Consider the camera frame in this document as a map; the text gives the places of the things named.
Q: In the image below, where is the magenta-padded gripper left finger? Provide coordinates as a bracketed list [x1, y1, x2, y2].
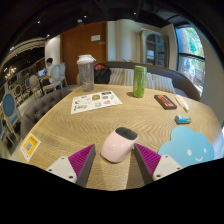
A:
[45, 143, 97, 188]

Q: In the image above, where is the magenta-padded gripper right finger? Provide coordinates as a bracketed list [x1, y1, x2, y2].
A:
[133, 143, 184, 186]

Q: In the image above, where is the pink computer mouse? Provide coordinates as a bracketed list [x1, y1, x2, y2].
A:
[100, 126, 140, 164]

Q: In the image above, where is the blue cloud-shaped mouse pad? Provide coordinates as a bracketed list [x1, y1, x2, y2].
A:
[157, 125, 215, 169]

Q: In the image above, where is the yellow square sticker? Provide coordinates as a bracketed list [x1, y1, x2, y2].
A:
[19, 132, 42, 163]

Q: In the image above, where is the small green blue pack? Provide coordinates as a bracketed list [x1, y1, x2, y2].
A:
[174, 115, 192, 125]

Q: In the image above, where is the black box with red print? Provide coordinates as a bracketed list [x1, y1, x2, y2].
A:
[153, 94, 178, 111]

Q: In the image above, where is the white tube packet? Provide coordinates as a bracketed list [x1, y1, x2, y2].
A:
[174, 94, 190, 112]

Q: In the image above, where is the grey tufted sofa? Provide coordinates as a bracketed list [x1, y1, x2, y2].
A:
[20, 89, 73, 141]

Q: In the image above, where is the white sticker sheet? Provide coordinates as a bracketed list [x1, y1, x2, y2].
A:
[70, 90, 123, 115]

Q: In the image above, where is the striped cushion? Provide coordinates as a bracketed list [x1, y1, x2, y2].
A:
[123, 68, 156, 90]
[151, 73, 176, 95]
[109, 67, 126, 86]

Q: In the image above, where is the group of blue chairs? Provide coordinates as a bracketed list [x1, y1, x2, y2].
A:
[0, 74, 41, 148]

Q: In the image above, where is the brown curved bench sofa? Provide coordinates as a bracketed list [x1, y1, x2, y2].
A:
[76, 60, 202, 102]

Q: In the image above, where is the green drink can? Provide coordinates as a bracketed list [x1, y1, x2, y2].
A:
[132, 65, 148, 99]

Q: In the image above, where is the white dining chair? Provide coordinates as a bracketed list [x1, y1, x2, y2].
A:
[59, 62, 68, 87]
[42, 65, 64, 94]

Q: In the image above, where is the clear shaker bottle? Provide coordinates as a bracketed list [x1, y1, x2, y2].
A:
[76, 54, 97, 93]

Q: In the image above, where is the person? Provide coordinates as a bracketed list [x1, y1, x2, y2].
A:
[40, 57, 56, 86]

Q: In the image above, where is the black backpack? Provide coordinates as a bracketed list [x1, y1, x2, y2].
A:
[93, 63, 112, 85]

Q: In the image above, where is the black-framed window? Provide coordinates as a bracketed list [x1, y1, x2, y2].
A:
[175, 24, 206, 96]

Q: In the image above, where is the arched glass cabinet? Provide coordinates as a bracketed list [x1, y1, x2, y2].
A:
[139, 28, 169, 69]

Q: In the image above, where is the brown wooden door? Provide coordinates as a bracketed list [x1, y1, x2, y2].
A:
[59, 21, 108, 86]

